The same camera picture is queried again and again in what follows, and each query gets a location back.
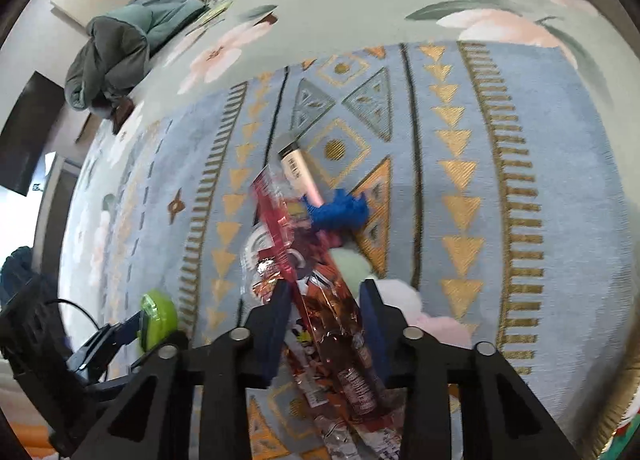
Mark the white plush toy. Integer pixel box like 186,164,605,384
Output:
372,279,427,327

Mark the grey garment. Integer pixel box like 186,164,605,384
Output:
65,15,151,107

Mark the blue geometric patterned mat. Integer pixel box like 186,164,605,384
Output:
60,40,627,460

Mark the blue yarn bundle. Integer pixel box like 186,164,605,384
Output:
300,189,371,234

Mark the red snack packet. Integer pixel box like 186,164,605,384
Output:
239,165,407,460

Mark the dark blue knit cloth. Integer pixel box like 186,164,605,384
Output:
0,245,37,302

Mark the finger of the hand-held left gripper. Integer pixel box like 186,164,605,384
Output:
67,313,143,375

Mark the green digital timer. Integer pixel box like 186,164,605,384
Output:
136,290,179,352

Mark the teal hooded jacket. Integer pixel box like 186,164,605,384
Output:
67,0,211,111

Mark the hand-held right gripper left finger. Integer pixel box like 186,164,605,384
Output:
50,280,296,460

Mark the black screen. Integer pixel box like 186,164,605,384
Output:
0,71,64,197

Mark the pink cosmetic tube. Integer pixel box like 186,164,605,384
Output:
277,133,327,212

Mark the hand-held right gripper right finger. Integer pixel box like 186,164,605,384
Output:
357,279,596,460

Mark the black cable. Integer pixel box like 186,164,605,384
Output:
50,297,109,382

